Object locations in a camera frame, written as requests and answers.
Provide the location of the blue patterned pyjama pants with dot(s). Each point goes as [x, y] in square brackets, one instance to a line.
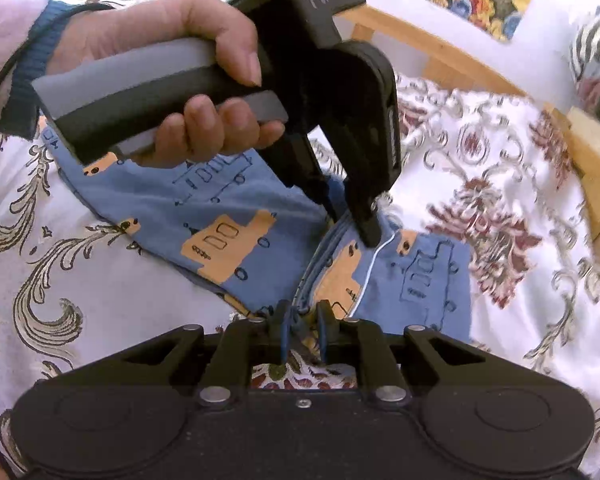
[231, 226]

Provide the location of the pink sleeve forearm blue cuff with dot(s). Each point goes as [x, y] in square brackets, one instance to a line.
[20, 19]

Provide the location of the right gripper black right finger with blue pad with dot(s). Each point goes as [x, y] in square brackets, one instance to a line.
[362, 345]

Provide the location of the wooden bed frame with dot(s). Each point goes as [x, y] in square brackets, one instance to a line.
[453, 68]

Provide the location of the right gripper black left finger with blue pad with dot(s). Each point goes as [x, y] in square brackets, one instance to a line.
[243, 345]

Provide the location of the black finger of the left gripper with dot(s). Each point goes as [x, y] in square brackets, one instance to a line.
[296, 165]
[360, 193]

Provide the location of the white floral bed sheet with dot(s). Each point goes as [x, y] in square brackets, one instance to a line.
[492, 172]

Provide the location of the bagged bedding bundle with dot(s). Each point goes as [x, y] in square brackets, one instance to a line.
[584, 62]

